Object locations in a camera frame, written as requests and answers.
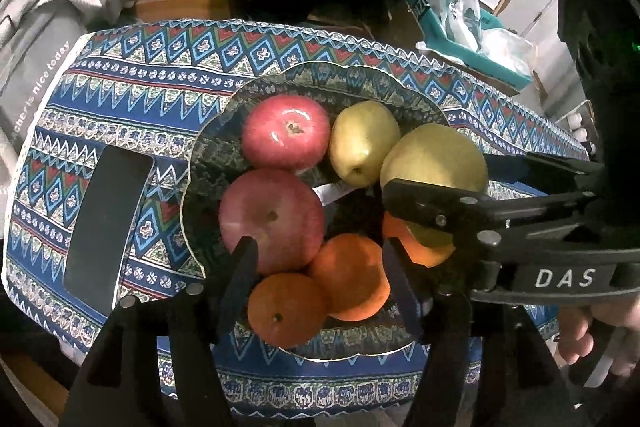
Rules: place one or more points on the small mandarin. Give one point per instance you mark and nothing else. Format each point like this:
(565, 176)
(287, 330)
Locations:
(425, 246)

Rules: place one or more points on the black smartphone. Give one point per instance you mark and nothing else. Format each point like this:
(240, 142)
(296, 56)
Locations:
(103, 225)

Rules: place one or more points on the teal plastic bin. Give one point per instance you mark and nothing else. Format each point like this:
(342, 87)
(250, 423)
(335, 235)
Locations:
(436, 39)

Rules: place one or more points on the pile of grey white clothes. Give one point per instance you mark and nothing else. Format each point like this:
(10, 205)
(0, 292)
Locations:
(36, 36)

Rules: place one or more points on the person's right hand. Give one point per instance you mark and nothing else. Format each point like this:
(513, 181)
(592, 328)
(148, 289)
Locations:
(575, 342)

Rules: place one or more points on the dark glass fruit bowl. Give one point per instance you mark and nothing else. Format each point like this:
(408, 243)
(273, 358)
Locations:
(217, 160)

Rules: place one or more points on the wooden drawer unit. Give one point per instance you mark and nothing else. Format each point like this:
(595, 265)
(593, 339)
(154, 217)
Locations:
(152, 11)

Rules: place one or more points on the blue patterned tablecloth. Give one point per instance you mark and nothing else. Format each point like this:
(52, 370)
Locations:
(150, 89)

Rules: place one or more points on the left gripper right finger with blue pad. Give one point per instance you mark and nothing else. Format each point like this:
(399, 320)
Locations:
(520, 383)

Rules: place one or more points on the dark red apple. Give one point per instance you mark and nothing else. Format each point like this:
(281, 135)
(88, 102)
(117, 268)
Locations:
(280, 212)

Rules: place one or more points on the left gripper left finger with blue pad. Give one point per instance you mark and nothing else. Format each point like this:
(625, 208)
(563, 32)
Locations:
(119, 382)

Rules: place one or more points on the yellow green pear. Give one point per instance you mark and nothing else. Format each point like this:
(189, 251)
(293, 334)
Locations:
(362, 136)

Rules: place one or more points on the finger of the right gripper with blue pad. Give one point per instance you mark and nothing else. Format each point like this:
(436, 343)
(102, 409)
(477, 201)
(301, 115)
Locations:
(546, 173)
(481, 223)

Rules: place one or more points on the clear plastic bag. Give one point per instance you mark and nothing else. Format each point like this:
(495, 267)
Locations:
(499, 47)

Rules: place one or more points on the large orange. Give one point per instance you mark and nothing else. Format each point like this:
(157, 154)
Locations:
(286, 310)
(349, 270)

